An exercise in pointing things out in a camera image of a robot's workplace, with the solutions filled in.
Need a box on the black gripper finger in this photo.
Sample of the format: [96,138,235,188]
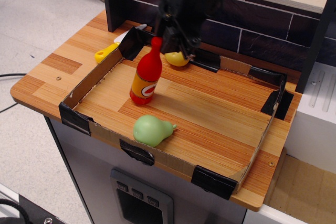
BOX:
[161,27,201,60]
[154,14,170,37]

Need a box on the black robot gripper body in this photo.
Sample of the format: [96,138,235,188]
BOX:
[154,0,234,44]

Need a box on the red hot sauce bottle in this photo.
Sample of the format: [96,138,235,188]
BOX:
[130,37,163,105]

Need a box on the cardboard fence with black tape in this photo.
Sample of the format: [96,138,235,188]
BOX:
[59,28,296,208]

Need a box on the yellow toy potato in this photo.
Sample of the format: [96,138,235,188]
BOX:
[164,52,189,67]

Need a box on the green toy pear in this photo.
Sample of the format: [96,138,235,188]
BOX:
[133,115,177,147]

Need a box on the black equipment bottom left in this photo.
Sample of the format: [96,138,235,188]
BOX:
[1,195,65,223]

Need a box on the yellow handled toy knife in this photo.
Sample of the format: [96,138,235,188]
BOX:
[94,24,148,64]

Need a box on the black cable on floor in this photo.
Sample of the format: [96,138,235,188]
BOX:
[0,73,27,113]

